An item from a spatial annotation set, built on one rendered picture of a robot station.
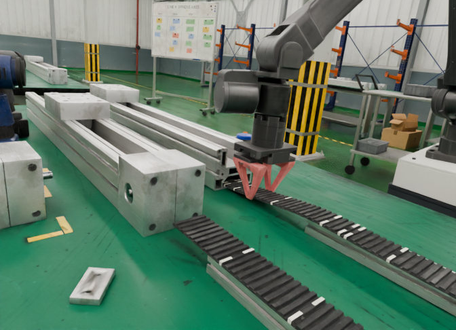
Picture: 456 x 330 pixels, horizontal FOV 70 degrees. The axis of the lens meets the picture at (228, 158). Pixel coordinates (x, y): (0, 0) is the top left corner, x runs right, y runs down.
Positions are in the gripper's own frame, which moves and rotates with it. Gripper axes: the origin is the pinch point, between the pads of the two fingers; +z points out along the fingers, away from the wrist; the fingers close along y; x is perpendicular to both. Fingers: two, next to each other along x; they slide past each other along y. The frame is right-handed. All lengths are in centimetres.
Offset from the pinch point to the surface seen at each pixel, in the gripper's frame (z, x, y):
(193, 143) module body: -5.5, -16.2, 4.6
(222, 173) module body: -1.3, -8.3, 2.4
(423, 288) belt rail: 0.8, 29.3, 1.7
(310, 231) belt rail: 1.3, 13.0, 1.6
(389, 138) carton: 63, -175, -465
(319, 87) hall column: -7, -183, -273
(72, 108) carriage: -8.9, -40.1, 21.6
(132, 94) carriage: -9, -65, -4
